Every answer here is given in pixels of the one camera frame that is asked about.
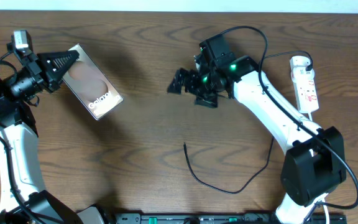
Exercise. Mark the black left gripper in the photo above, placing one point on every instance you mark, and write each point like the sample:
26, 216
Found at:
42, 73

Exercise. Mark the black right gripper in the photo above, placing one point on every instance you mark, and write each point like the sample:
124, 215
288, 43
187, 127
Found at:
180, 81

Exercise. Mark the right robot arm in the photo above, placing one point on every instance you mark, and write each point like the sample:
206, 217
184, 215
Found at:
314, 163

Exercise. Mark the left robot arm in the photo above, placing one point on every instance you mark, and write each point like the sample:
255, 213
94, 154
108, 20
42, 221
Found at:
24, 198

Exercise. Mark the white USB charger adapter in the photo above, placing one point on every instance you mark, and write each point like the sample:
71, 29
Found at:
302, 66

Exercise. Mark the white power strip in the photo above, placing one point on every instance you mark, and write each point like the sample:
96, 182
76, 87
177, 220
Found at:
305, 90

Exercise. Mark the black mounting rail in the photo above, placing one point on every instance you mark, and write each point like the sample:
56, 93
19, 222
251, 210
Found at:
136, 218

